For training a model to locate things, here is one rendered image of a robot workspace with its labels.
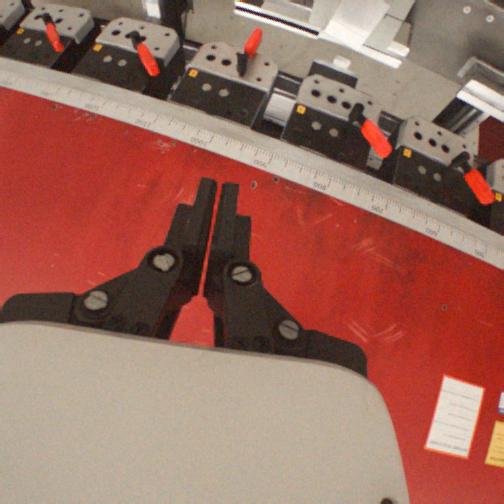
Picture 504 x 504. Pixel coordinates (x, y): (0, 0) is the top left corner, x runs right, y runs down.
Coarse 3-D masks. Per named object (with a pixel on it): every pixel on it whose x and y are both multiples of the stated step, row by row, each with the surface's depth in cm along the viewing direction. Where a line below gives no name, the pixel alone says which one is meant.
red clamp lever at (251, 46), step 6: (258, 30) 46; (252, 36) 45; (258, 36) 45; (246, 42) 45; (252, 42) 45; (258, 42) 46; (246, 48) 44; (252, 48) 45; (240, 54) 43; (246, 54) 45; (252, 54) 46; (240, 60) 43; (246, 60) 44; (240, 66) 44; (246, 66) 45; (240, 72) 46
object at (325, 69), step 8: (312, 64) 54; (320, 64) 54; (328, 64) 55; (312, 72) 53; (320, 72) 53; (328, 72) 54; (336, 72) 54; (344, 72) 55; (352, 72) 55; (336, 80) 53; (344, 80) 53; (352, 80) 54
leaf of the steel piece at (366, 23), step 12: (348, 0) 48; (360, 0) 47; (372, 0) 46; (384, 0) 44; (336, 12) 51; (348, 12) 50; (360, 12) 49; (372, 12) 49; (384, 12) 48; (348, 24) 53; (360, 24) 52; (372, 24) 51
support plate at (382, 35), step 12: (324, 0) 50; (336, 0) 49; (396, 0) 45; (408, 0) 44; (312, 12) 53; (324, 12) 52; (396, 12) 47; (324, 24) 55; (384, 24) 50; (396, 24) 49; (372, 36) 53; (384, 36) 52; (384, 48) 55
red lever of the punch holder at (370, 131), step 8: (360, 104) 43; (352, 112) 44; (360, 112) 43; (352, 120) 45; (360, 120) 44; (368, 120) 43; (368, 128) 43; (376, 128) 43; (368, 136) 44; (376, 136) 42; (376, 144) 43; (384, 144) 42; (376, 152) 44; (384, 152) 43
